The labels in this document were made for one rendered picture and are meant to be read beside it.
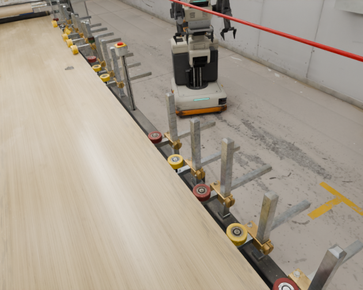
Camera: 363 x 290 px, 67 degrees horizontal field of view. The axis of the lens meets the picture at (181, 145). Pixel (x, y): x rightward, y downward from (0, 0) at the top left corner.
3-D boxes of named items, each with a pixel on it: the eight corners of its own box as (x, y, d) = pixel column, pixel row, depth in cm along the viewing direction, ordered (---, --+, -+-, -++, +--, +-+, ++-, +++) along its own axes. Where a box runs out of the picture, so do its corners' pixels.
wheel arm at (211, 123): (212, 124, 178) (212, 118, 176) (215, 126, 176) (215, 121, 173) (152, 147, 163) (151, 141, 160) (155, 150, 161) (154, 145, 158)
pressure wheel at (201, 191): (204, 215, 124) (203, 199, 117) (190, 207, 128) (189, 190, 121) (214, 204, 129) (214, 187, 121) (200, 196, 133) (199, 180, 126)
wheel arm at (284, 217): (303, 203, 128) (305, 198, 125) (309, 209, 125) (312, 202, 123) (228, 248, 113) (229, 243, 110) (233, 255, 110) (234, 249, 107)
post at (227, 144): (225, 210, 137) (229, 134, 107) (229, 216, 135) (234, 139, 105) (219, 214, 136) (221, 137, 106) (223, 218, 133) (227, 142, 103)
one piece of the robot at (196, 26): (185, 42, 287) (184, 20, 273) (211, 39, 288) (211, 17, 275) (187, 47, 274) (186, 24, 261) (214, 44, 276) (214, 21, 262)
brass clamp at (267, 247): (252, 226, 120) (253, 219, 117) (273, 250, 111) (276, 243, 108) (241, 232, 118) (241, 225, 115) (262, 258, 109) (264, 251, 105)
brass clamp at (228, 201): (219, 186, 136) (219, 179, 133) (235, 204, 126) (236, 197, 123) (208, 191, 134) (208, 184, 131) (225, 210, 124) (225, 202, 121)
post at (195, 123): (198, 186, 157) (196, 115, 127) (201, 190, 155) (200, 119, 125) (193, 188, 156) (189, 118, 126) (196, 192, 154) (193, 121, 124)
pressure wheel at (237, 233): (241, 259, 107) (244, 243, 99) (222, 251, 110) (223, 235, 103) (248, 243, 112) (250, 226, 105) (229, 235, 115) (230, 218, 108)
